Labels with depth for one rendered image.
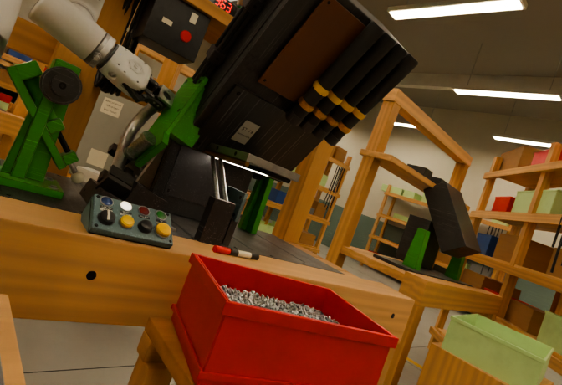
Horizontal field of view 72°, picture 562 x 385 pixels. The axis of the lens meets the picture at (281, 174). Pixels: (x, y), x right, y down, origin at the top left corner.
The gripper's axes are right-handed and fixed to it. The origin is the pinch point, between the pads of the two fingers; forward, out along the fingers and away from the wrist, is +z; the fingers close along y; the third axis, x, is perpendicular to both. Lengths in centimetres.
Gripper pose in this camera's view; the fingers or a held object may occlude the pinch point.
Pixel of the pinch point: (159, 99)
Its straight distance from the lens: 106.0
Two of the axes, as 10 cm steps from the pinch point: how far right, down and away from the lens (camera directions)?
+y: -0.3, -7.1, 7.0
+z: 6.2, 5.4, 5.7
